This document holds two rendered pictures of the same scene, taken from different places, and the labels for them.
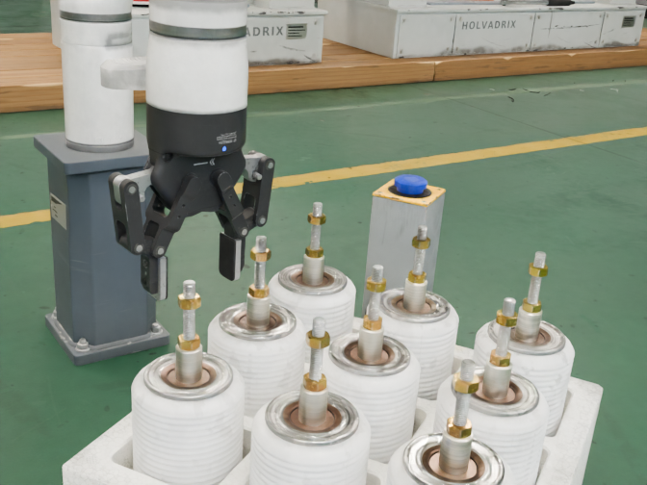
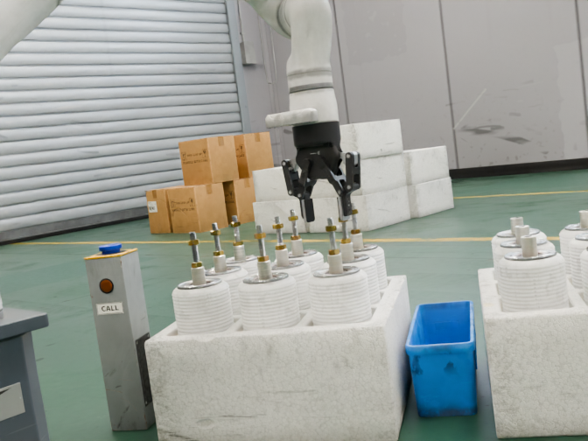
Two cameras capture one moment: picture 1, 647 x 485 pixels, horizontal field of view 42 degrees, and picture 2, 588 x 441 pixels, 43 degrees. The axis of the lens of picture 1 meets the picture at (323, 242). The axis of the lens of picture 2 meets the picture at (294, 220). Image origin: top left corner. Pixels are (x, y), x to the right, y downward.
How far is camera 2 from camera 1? 1.55 m
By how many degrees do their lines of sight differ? 97
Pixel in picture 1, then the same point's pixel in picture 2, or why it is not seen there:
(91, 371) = not seen: outside the picture
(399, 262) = (137, 294)
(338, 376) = (305, 267)
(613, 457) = not seen: hidden behind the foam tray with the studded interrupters
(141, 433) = (365, 295)
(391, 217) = (129, 266)
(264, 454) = (373, 267)
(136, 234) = (357, 178)
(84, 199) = (32, 361)
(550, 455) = not seen: hidden behind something
